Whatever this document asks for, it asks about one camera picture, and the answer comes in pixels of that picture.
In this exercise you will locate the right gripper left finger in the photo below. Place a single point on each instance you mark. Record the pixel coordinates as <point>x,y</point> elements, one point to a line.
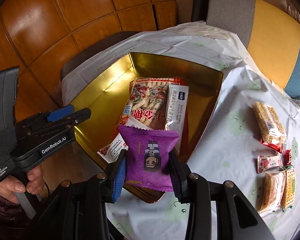
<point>110,190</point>

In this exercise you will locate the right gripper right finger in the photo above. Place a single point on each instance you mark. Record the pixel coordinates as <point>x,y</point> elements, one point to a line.
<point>191,188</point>

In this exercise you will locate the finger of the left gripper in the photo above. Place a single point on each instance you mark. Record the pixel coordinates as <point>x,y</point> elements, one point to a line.
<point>60,113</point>
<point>70,121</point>

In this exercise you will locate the purple snack packet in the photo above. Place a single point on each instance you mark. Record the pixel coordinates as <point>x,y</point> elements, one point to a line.
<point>147,157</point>

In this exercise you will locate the large red snack bag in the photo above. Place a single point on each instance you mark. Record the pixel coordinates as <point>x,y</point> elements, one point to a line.
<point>146,105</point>

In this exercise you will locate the white toothpaste-like packet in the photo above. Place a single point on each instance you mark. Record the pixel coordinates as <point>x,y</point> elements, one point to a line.
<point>176,110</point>

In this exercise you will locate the brown snack bar packet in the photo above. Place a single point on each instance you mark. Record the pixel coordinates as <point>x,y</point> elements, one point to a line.
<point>273,134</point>

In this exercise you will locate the red candy packet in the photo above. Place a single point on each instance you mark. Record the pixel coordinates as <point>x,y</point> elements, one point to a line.
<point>287,158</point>

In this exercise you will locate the white red snack packet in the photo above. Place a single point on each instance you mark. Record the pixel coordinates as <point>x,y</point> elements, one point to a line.
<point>111,152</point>

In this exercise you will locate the green cracker packet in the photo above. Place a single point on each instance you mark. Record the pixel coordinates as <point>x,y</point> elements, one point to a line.
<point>288,197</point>

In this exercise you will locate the gold red tin box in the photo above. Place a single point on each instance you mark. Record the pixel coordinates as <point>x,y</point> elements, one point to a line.
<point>107,94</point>

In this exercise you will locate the white cloud pattern tablecloth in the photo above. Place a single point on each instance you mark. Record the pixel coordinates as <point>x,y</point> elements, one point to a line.
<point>229,146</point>

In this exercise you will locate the pink floral candy packet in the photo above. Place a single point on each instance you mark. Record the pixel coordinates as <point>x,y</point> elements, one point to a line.
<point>268,162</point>

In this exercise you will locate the clear orange cake packet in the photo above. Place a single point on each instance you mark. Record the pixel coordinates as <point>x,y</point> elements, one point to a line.
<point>273,188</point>

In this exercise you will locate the grey yellow blue chair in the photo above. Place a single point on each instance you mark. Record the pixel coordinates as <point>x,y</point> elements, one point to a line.
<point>271,36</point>

